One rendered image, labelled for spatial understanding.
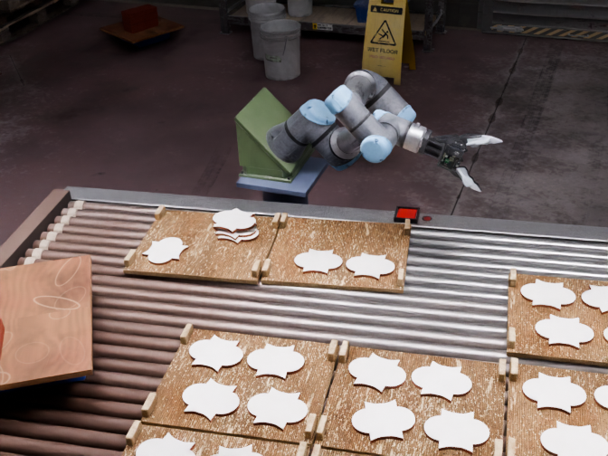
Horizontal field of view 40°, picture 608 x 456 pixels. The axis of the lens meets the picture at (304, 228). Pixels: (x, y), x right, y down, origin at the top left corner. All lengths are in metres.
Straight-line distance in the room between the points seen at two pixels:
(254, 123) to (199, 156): 2.19
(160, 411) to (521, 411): 0.84
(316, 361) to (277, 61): 4.24
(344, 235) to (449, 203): 2.08
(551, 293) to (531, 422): 0.49
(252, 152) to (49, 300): 1.06
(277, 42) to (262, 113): 3.01
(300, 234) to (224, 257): 0.25
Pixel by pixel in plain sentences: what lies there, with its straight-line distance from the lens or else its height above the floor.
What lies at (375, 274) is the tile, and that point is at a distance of 2.43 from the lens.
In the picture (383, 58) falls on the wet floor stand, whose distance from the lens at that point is 6.10.
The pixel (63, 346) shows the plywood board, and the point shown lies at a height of 1.04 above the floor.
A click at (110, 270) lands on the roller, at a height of 0.92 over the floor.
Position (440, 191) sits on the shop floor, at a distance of 4.77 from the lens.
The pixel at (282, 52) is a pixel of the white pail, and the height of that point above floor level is 0.22.
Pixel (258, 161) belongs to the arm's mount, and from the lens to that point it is 3.07.
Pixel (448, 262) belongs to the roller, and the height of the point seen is 0.92.
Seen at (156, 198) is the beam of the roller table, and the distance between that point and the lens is 2.95.
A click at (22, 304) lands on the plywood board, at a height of 1.04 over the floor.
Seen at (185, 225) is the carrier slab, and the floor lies 0.94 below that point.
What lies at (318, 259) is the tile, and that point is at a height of 0.95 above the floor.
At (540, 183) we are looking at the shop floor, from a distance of 4.92.
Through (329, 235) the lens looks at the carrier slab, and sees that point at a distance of 2.63.
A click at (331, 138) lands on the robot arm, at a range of 2.94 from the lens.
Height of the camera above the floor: 2.35
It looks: 32 degrees down
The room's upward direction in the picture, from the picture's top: 3 degrees counter-clockwise
